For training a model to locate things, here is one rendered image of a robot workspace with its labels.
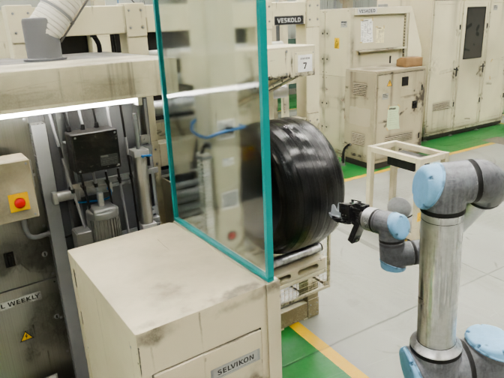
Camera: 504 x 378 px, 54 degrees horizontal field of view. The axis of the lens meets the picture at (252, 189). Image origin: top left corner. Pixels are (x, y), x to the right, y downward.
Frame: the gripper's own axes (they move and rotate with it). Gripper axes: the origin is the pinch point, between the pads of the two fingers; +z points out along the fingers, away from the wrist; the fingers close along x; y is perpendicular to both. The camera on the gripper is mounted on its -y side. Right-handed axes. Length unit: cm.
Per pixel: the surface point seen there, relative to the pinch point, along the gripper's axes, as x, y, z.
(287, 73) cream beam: -16, 58, 41
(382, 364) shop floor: -57, -110, 31
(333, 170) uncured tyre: -3.6, 17.8, 1.1
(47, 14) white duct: 88, 88, 40
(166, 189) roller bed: 41, 10, 71
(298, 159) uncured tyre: 11.3, 25.1, 4.2
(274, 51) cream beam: -8, 69, 40
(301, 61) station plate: -25, 63, 41
